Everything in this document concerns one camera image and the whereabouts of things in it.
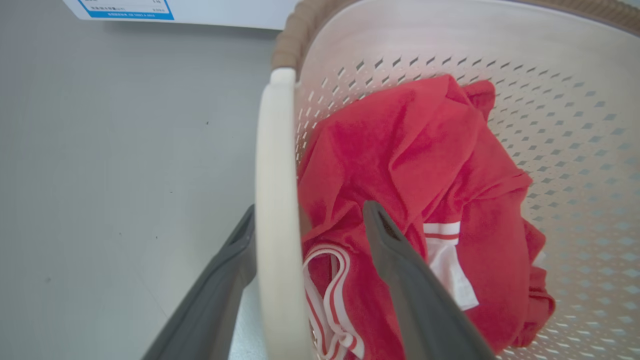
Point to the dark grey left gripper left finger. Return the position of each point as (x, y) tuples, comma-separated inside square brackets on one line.
[(210, 305)]

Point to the white appliance with blue label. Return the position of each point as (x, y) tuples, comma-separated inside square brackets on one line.
[(190, 11)]

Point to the red garment with white stripes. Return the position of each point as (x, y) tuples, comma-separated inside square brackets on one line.
[(400, 165)]

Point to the white perforated plastic laundry basket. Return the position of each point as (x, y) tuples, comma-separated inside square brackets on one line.
[(575, 150)]

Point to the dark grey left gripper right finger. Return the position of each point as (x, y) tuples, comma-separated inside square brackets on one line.
[(425, 300)]

